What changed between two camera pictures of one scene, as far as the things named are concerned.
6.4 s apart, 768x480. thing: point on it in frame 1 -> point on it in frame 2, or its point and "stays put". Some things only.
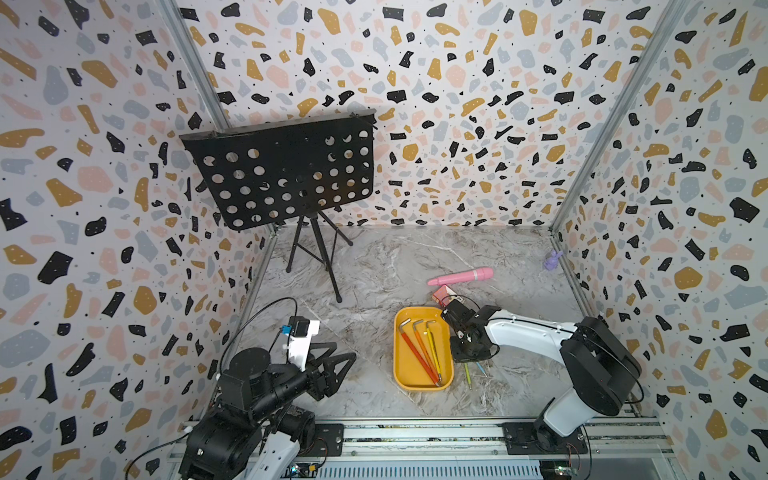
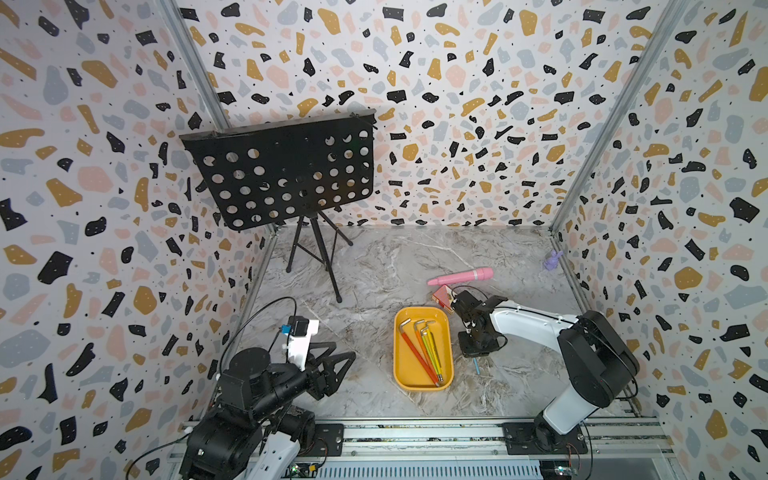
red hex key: (401, 325) stays put
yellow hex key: (432, 346) stays put
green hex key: (468, 375) -> (428, 350)
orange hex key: (422, 349) stays put
